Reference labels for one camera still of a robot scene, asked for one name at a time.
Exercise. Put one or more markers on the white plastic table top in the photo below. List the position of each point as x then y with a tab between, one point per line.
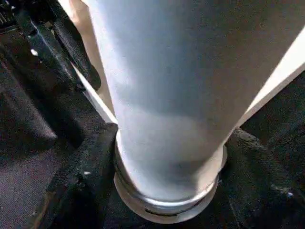
162	210

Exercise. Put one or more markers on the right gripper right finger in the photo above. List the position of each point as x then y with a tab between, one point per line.
262	191

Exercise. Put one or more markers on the black mat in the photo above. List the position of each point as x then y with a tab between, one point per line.
28	157

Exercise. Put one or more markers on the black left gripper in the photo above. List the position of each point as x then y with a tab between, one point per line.
24	12

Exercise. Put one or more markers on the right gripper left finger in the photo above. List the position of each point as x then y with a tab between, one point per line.
81	186

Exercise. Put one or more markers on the white plastic table leg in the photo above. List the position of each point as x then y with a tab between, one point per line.
190	86

